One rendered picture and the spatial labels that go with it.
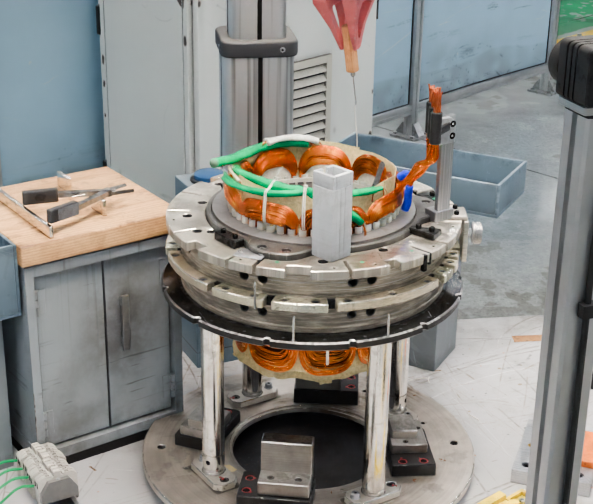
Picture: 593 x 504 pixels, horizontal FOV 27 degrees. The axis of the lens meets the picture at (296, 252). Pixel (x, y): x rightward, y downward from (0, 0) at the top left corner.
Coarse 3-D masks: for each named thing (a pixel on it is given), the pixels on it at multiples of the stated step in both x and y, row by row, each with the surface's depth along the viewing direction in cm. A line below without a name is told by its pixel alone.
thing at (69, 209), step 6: (66, 204) 137; (72, 204) 138; (78, 204) 138; (48, 210) 136; (54, 210) 136; (60, 210) 136; (66, 210) 137; (72, 210) 138; (78, 210) 139; (48, 216) 136; (54, 216) 136; (60, 216) 137; (66, 216) 137; (72, 216) 138; (48, 222) 136; (54, 222) 136
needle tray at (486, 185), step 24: (360, 144) 173; (384, 144) 171; (408, 144) 169; (408, 168) 159; (432, 168) 169; (456, 168) 167; (480, 168) 166; (504, 168) 164; (456, 192) 157; (480, 192) 155; (504, 192) 156; (456, 312) 173; (432, 336) 167; (432, 360) 169
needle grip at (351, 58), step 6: (342, 30) 156; (348, 30) 156; (348, 36) 156; (348, 42) 157; (348, 48) 157; (348, 54) 157; (354, 54) 157; (348, 60) 158; (354, 60) 158; (348, 66) 158; (354, 66) 158; (348, 72) 159
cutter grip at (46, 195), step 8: (24, 192) 141; (32, 192) 141; (40, 192) 141; (48, 192) 141; (56, 192) 142; (24, 200) 141; (32, 200) 141; (40, 200) 141; (48, 200) 142; (56, 200) 142
